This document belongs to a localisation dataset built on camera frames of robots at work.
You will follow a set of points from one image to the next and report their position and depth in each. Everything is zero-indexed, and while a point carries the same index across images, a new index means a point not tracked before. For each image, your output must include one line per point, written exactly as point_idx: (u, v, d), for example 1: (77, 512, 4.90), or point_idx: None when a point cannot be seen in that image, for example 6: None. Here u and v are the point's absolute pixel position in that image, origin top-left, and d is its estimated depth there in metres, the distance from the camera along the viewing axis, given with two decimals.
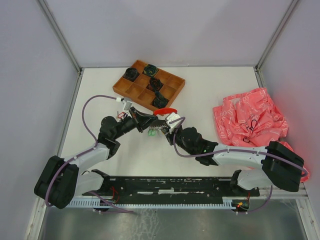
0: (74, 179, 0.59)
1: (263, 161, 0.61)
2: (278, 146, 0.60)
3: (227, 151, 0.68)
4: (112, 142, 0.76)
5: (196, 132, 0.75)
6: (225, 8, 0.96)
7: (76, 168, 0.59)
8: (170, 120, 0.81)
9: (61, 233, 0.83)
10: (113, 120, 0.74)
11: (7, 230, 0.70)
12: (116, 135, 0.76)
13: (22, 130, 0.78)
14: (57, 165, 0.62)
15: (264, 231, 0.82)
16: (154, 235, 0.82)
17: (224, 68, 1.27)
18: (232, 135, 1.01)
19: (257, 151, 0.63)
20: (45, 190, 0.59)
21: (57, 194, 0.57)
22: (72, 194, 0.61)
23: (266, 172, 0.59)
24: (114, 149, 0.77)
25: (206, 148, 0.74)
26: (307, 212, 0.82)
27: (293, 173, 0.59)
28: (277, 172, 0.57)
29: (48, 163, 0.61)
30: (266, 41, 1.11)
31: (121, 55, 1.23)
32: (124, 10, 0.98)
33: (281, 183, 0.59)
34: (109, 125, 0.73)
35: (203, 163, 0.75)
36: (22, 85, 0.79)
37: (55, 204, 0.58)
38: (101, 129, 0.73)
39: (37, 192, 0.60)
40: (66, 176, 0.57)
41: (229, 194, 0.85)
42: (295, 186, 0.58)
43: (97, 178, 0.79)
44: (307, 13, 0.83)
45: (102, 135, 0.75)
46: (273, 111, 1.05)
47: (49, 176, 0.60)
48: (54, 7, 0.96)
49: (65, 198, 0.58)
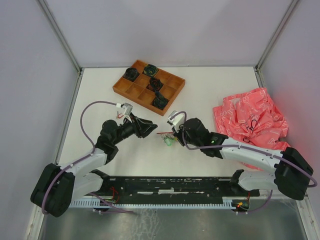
0: (70, 187, 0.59)
1: (277, 165, 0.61)
2: (294, 153, 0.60)
3: (237, 148, 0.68)
4: (111, 147, 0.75)
5: (198, 121, 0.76)
6: (225, 8, 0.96)
7: (72, 176, 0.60)
8: (172, 116, 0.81)
9: (61, 233, 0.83)
10: (114, 124, 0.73)
11: (7, 229, 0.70)
12: (116, 140, 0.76)
13: (22, 130, 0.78)
14: (54, 173, 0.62)
15: (264, 231, 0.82)
16: (154, 235, 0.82)
17: (224, 67, 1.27)
18: (232, 135, 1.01)
19: (272, 154, 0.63)
20: (40, 198, 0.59)
21: (53, 203, 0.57)
22: (68, 201, 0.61)
23: (276, 176, 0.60)
24: (112, 154, 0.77)
25: (214, 139, 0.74)
26: (307, 213, 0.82)
27: (303, 182, 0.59)
28: (288, 179, 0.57)
29: (45, 171, 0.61)
30: (266, 41, 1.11)
31: (121, 55, 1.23)
32: (125, 9, 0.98)
33: (287, 190, 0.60)
34: (110, 129, 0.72)
35: (209, 154, 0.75)
36: (22, 85, 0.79)
37: (51, 212, 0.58)
38: (102, 132, 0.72)
39: (32, 200, 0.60)
40: (62, 184, 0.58)
41: (229, 194, 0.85)
42: (301, 195, 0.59)
43: (96, 178, 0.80)
44: (307, 14, 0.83)
45: (102, 139, 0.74)
46: (273, 111, 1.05)
47: (45, 185, 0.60)
48: (54, 6, 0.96)
49: (61, 205, 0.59)
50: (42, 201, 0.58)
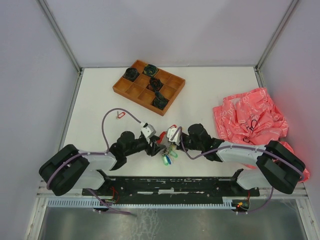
0: (80, 171, 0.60)
1: (259, 157, 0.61)
2: (277, 146, 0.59)
3: (229, 148, 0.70)
4: (121, 158, 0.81)
5: (201, 127, 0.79)
6: (225, 8, 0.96)
7: (86, 162, 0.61)
8: (171, 136, 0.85)
9: (61, 233, 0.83)
10: (131, 136, 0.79)
11: (6, 229, 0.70)
12: (128, 152, 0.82)
13: (21, 130, 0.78)
14: (70, 155, 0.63)
15: (264, 231, 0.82)
16: (154, 235, 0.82)
17: (224, 67, 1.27)
18: (232, 135, 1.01)
19: (255, 148, 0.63)
20: (50, 173, 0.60)
21: (58, 180, 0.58)
22: (72, 185, 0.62)
23: (260, 168, 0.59)
24: (119, 164, 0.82)
25: (213, 144, 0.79)
26: (307, 213, 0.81)
27: (292, 175, 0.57)
28: (270, 170, 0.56)
29: (64, 149, 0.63)
30: (266, 41, 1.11)
31: (121, 55, 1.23)
32: (125, 9, 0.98)
33: (275, 182, 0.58)
34: (127, 139, 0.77)
35: (208, 158, 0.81)
36: (21, 85, 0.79)
37: (53, 189, 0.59)
38: (119, 140, 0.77)
39: (42, 172, 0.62)
40: (75, 166, 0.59)
41: (229, 194, 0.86)
42: (291, 189, 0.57)
43: (98, 178, 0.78)
44: (308, 14, 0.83)
45: (117, 147, 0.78)
46: (273, 111, 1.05)
47: (59, 162, 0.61)
48: (54, 6, 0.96)
49: (65, 187, 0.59)
50: (49, 177, 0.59)
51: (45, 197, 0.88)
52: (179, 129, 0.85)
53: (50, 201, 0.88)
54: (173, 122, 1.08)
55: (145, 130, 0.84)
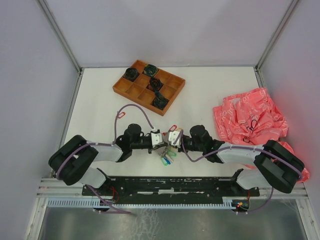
0: (89, 161, 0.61)
1: (257, 156, 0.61)
2: (275, 145, 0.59)
3: (229, 149, 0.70)
4: (128, 150, 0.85)
5: (203, 129, 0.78)
6: (225, 8, 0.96)
7: (95, 151, 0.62)
8: (174, 140, 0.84)
9: (61, 232, 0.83)
10: (136, 129, 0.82)
11: (6, 229, 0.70)
12: (134, 145, 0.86)
13: (21, 130, 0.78)
14: (79, 145, 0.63)
15: (264, 231, 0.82)
16: (154, 235, 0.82)
17: (224, 67, 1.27)
18: (232, 135, 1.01)
19: (254, 147, 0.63)
20: (59, 162, 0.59)
21: (68, 170, 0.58)
22: (81, 175, 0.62)
23: (257, 167, 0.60)
24: (126, 155, 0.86)
25: (214, 145, 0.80)
26: (307, 212, 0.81)
27: (291, 175, 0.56)
28: (268, 168, 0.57)
29: (72, 139, 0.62)
30: (265, 41, 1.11)
31: (121, 55, 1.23)
32: (125, 9, 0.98)
33: (274, 181, 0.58)
34: (134, 130, 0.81)
35: (209, 159, 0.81)
36: (21, 85, 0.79)
37: (63, 179, 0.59)
38: (126, 131, 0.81)
39: (51, 162, 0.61)
40: (85, 155, 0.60)
41: (229, 194, 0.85)
42: (290, 188, 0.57)
43: (100, 176, 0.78)
44: (308, 14, 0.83)
45: (123, 139, 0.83)
46: (273, 111, 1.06)
47: (68, 152, 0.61)
48: (54, 7, 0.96)
49: (75, 176, 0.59)
50: (59, 166, 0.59)
51: (45, 198, 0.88)
52: (181, 134, 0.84)
53: (50, 201, 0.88)
54: (173, 122, 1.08)
55: (154, 138, 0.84)
